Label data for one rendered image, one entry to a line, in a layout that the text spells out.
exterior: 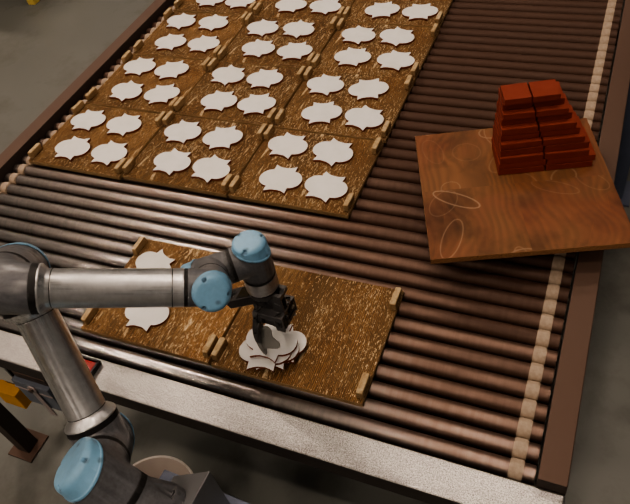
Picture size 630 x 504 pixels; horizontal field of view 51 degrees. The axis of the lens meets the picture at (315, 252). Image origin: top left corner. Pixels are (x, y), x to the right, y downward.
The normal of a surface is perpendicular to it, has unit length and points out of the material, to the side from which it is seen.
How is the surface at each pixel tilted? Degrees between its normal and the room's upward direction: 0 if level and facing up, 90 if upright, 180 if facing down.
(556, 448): 0
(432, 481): 0
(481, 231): 0
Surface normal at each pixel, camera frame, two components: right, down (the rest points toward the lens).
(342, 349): -0.15, -0.66
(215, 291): 0.18, 0.19
